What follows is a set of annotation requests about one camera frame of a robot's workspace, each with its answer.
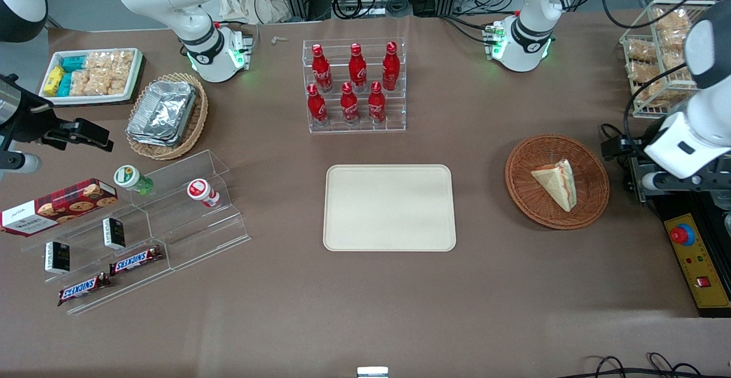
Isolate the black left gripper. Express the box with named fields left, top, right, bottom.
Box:
left=600, top=136, right=649, bottom=162

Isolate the triangular sandwich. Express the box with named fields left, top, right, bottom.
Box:
left=531, top=159, right=578, bottom=214

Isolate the white snack tray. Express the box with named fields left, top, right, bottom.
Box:
left=39, top=47, right=144, bottom=107

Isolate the round brown wicker basket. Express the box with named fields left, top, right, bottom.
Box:
left=505, top=134, right=610, bottom=231

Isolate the oval light wicker basket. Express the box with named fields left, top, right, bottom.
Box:
left=125, top=72, right=210, bottom=161

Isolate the beige rectangular tray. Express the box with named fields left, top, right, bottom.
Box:
left=323, top=164, right=457, bottom=252

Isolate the black sealing appliance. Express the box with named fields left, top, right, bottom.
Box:
left=627, top=154, right=731, bottom=220

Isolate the green lid drink bottle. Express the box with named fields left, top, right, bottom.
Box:
left=113, top=164, right=154, bottom=196

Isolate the clear rice cracker bag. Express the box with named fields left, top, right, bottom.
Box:
left=71, top=70, right=109, bottom=96
left=86, top=50, right=135, bottom=74
left=107, top=64, right=135, bottom=95

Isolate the bagged fried snack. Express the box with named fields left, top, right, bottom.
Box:
left=635, top=77, right=668, bottom=108
left=626, top=38, right=658, bottom=63
left=658, top=27, right=693, bottom=54
left=653, top=7, right=692, bottom=31

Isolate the yellow snack packet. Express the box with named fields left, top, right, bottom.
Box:
left=43, top=66, right=65, bottom=96

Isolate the aluminium foil container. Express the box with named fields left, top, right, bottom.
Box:
left=126, top=79, right=198, bottom=148

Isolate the red tartan cookie box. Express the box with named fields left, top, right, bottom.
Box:
left=0, top=178, right=119, bottom=238

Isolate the small black white box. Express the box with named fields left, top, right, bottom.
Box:
left=44, top=240, right=71, bottom=275
left=101, top=216, right=127, bottom=251

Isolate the red lid drink bottle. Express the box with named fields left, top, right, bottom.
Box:
left=186, top=178, right=221, bottom=209

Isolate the snickers chocolate bar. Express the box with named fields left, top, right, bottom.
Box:
left=57, top=272, right=113, bottom=308
left=108, top=245, right=164, bottom=276

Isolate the clear acrylic tiered shelf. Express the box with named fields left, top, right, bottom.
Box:
left=22, top=149, right=252, bottom=316

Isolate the yellow emergency stop control box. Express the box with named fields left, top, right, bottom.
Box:
left=662, top=212, right=731, bottom=317

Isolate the red cola bottle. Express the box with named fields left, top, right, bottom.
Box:
left=306, top=83, right=330, bottom=128
left=367, top=81, right=387, bottom=125
left=311, top=43, right=334, bottom=94
left=348, top=42, right=368, bottom=93
left=381, top=41, right=401, bottom=93
left=340, top=82, right=361, bottom=126

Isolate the clear acrylic bottle rack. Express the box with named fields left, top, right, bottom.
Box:
left=302, top=38, right=408, bottom=135

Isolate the white wire rack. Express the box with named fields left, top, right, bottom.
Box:
left=619, top=0, right=718, bottom=119

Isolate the black floor cable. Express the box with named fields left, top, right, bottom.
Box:
left=570, top=353, right=731, bottom=378

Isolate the black coiled cable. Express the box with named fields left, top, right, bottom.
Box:
left=331, top=0, right=381, bottom=21

